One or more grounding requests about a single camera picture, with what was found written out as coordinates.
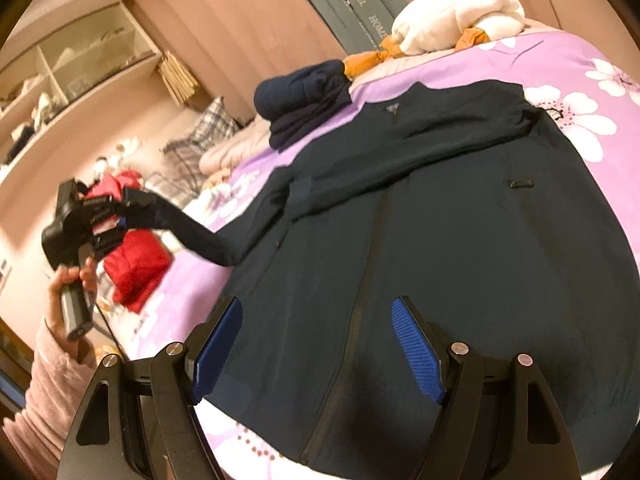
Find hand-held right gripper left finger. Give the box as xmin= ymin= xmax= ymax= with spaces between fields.
xmin=56 ymin=296 xmax=244 ymax=480

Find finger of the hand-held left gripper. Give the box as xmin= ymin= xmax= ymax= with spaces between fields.
xmin=95 ymin=216 xmax=131 ymax=256
xmin=85 ymin=187 xmax=148 ymax=211

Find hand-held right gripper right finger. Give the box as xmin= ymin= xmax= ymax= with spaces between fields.
xmin=390 ymin=296 xmax=583 ymax=480

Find dark navy jacket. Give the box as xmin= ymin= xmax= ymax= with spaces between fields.
xmin=120 ymin=80 xmax=636 ymax=466

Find person's left forearm pink sleeve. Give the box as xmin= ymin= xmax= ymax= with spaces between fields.
xmin=0 ymin=317 xmax=101 ymax=480

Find folded navy clothes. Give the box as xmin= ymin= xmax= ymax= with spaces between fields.
xmin=253 ymin=59 xmax=353 ymax=151

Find person's left hand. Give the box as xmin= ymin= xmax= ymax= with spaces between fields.
xmin=47 ymin=258 xmax=98 ymax=338

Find red garment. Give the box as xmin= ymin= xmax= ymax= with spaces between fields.
xmin=82 ymin=170 xmax=173 ymax=311

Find white plush toys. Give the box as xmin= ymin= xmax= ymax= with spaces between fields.
xmin=95 ymin=140 xmax=146 ymax=176

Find plaid pillow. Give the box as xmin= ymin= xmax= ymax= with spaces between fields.
xmin=150 ymin=96 xmax=241 ymax=196

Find beige shelf unit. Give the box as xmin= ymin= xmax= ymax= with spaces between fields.
xmin=0 ymin=0 xmax=166 ymax=181

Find pink folded quilt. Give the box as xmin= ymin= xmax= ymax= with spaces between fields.
xmin=199 ymin=120 xmax=273 ymax=181

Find beige fringed cloth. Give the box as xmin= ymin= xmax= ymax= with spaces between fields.
xmin=159 ymin=51 xmax=201 ymax=108

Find pink curtain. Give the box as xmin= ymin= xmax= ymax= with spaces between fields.
xmin=125 ymin=0 xmax=601 ymax=126

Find purple floral bedsheet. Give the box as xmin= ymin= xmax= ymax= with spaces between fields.
xmin=107 ymin=20 xmax=640 ymax=480

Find white plush goose toy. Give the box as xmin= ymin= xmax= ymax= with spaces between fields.
xmin=345 ymin=0 xmax=526 ymax=81

